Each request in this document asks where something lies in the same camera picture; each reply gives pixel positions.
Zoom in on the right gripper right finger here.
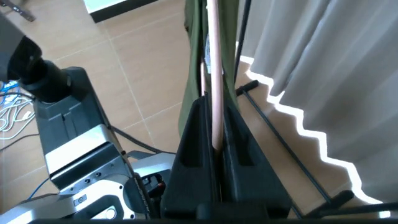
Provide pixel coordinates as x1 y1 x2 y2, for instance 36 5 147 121
220 102 292 218

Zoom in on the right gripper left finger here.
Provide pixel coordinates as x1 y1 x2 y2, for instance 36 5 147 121
160 95 218 218

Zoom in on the pink clothes hanger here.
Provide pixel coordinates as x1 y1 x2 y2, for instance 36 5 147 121
200 0 225 152

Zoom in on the green garment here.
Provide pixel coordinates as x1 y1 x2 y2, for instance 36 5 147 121
177 0 240 138

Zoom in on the black clothes rack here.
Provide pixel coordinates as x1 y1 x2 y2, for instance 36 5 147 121
233 0 398 219

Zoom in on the white curtain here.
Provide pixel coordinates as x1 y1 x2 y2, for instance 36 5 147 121
238 0 398 205

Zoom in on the black cable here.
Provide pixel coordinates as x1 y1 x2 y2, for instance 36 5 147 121
107 124 177 156
0 133 40 152

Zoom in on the blue cable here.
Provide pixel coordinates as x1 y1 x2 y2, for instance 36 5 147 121
27 177 50 200
0 80 20 105

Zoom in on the white cable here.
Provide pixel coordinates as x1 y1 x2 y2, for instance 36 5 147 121
0 95 35 141

